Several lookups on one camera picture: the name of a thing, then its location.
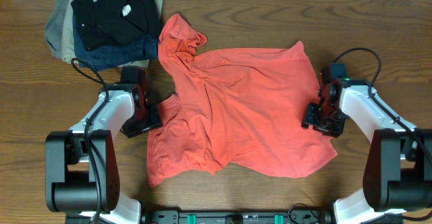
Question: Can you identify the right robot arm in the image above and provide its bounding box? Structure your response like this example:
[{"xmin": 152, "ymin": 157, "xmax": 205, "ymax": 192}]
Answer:
[{"xmin": 302, "ymin": 63, "xmax": 431, "ymax": 223}]

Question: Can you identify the grey folded garment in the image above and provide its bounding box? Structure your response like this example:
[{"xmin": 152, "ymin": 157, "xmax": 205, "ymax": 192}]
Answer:
[{"xmin": 45, "ymin": 0, "xmax": 69, "ymax": 59}]

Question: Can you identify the black folded shirt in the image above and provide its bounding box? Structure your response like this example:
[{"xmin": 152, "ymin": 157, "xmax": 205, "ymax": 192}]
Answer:
[{"xmin": 72, "ymin": 0, "xmax": 162, "ymax": 51}]

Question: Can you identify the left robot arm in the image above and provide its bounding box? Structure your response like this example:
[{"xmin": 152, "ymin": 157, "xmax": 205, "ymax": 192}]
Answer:
[{"xmin": 45, "ymin": 66, "xmax": 163, "ymax": 223}]

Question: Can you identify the beige folded garment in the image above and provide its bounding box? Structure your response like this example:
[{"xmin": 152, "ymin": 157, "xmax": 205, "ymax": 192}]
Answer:
[{"xmin": 61, "ymin": 0, "xmax": 163, "ymax": 67}]

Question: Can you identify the navy blue folded garment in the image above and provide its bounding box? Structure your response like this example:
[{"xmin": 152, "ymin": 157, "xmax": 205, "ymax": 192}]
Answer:
[{"xmin": 73, "ymin": 11, "xmax": 159, "ymax": 71}]

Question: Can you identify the red t-shirt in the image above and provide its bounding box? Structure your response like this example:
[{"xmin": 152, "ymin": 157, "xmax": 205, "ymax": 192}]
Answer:
[{"xmin": 147, "ymin": 14, "xmax": 337, "ymax": 186}]

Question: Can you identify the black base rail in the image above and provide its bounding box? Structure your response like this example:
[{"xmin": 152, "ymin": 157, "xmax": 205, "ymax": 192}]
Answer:
[{"xmin": 140, "ymin": 208, "xmax": 336, "ymax": 224}]

